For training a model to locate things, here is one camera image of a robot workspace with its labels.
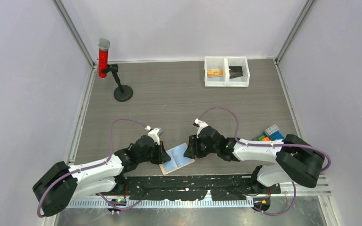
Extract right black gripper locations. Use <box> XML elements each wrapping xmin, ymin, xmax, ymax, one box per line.
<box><xmin>183</xmin><ymin>135</ymin><xmax>219</xmax><ymax>159</ymax></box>

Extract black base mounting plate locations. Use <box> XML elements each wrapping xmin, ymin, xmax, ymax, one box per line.
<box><xmin>102</xmin><ymin>174</ymin><xmax>281</xmax><ymax>201</ymax></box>

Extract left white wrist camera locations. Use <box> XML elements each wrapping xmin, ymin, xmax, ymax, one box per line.
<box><xmin>144</xmin><ymin>125</ymin><xmax>163</xmax><ymax>145</ymax></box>

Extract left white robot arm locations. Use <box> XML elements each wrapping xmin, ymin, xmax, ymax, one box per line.
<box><xmin>32</xmin><ymin>135</ymin><xmax>171</xmax><ymax>218</ymax></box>

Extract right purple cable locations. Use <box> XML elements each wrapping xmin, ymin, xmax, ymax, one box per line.
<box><xmin>198</xmin><ymin>107</ymin><xmax>332</xmax><ymax>172</ymax></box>

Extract purple cable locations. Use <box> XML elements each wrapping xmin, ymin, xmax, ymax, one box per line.
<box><xmin>198</xmin><ymin>107</ymin><xmax>332</xmax><ymax>172</ymax></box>
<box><xmin>36</xmin><ymin>118</ymin><xmax>152</xmax><ymax>219</ymax></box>

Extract red cylinder with grey cap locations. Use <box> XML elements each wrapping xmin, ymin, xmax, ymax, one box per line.
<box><xmin>98</xmin><ymin>38</ymin><xmax>110</xmax><ymax>78</ymax></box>

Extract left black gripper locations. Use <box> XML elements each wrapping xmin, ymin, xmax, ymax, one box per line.
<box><xmin>138</xmin><ymin>140</ymin><xmax>171</xmax><ymax>165</ymax></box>

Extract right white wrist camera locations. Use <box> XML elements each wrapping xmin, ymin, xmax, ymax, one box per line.
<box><xmin>193</xmin><ymin>118</ymin><xmax>209</xmax><ymax>138</ymax></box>

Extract black stand with round base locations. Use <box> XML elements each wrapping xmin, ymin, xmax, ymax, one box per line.
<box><xmin>100</xmin><ymin>64</ymin><xmax>133</xmax><ymax>102</ymax></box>

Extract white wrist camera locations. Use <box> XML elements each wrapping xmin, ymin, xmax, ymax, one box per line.
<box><xmin>193</xmin><ymin>118</ymin><xmax>209</xmax><ymax>138</ymax></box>
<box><xmin>144</xmin><ymin>125</ymin><xmax>163</xmax><ymax>145</ymax></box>

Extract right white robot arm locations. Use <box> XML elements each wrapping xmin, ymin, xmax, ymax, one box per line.
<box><xmin>184</xmin><ymin>126</ymin><xmax>326</xmax><ymax>193</ymax></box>

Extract gold card in bin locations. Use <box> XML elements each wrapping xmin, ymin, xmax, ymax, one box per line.
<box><xmin>207</xmin><ymin>68</ymin><xmax>223</xmax><ymax>78</ymax></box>

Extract white two-compartment bin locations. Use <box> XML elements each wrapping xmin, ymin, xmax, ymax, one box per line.
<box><xmin>204</xmin><ymin>56</ymin><xmax>250</xmax><ymax>88</ymax></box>

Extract colourful toy brick assembly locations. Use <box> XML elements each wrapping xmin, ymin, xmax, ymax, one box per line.
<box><xmin>253</xmin><ymin>124</ymin><xmax>285</xmax><ymax>141</ymax></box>

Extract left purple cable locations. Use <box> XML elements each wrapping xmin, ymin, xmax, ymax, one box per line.
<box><xmin>36</xmin><ymin>118</ymin><xmax>152</xmax><ymax>219</ymax></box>

